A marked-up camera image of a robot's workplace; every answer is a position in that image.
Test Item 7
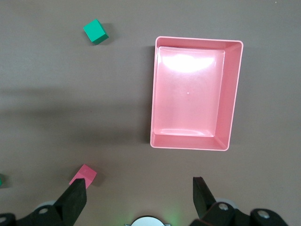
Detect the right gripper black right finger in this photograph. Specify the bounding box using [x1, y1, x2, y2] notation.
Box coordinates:
[190, 176, 290, 226]

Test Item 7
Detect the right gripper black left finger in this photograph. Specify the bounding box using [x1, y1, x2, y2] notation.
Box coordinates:
[0, 178, 88, 226]

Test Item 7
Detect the pink foam cube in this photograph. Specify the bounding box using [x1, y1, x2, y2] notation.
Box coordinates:
[69, 164, 98, 189]

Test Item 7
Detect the pink plastic bin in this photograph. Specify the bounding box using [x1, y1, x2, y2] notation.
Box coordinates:
[150, 36, 244, 152]

